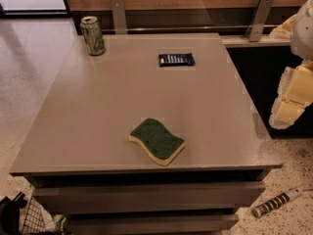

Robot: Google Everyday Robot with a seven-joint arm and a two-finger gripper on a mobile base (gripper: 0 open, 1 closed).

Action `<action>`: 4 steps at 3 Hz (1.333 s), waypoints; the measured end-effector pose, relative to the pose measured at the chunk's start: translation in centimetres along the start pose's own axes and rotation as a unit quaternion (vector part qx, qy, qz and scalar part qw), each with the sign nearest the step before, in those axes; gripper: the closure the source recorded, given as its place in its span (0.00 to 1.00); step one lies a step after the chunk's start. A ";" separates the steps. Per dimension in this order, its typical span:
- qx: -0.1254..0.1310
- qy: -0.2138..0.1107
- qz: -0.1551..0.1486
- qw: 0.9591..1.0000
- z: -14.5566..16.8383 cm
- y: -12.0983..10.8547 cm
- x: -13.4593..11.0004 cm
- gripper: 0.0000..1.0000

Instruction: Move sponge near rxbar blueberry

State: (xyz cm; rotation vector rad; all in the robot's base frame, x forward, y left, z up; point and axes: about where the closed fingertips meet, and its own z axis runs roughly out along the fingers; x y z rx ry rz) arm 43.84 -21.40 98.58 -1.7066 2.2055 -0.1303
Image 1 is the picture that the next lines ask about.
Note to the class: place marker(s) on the blue rxbar blueberry wrapper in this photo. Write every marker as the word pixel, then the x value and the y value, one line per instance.
pixel 176 60

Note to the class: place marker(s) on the grey drawer cabinet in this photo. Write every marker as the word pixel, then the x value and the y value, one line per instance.
pixel 80 137

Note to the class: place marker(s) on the metal wall bracket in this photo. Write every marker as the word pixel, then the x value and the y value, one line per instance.
pixel 119 17
pixel 255 29

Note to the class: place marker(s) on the green and yellow sponge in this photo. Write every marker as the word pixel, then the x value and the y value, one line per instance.
pixel 161 146

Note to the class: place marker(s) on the grey drawer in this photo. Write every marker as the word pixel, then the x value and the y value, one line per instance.
pixel 149 198
pixel 179 224

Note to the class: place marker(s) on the lower grey drawer front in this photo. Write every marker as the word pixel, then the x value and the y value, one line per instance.
pixel 179 224

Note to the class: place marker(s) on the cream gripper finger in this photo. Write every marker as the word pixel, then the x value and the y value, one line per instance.
pixel 295 94
pixel 283 31

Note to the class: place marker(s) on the black object at corner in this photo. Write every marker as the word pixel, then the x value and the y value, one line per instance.
pixel 10 214

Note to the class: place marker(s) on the black wire basket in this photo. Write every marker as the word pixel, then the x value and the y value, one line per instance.
pixel 33 222

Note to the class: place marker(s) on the right metal wall bracket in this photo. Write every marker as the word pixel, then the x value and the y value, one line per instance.
pixel 255 29

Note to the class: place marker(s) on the metal horizontal rail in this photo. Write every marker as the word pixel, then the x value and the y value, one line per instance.
pixel 221 29

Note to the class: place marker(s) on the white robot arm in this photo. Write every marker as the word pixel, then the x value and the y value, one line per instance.
pixel 302 33

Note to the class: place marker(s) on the upper grey drawer front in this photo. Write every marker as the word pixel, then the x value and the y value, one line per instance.
pixel 149 198

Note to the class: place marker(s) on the green soda can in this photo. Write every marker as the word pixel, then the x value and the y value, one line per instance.
pixel 93 36

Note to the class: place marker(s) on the striped power strip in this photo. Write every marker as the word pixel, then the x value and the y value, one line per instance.
pixel 276 202

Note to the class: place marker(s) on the left metal wall bracket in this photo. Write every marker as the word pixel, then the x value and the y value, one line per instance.
pixel 119 17

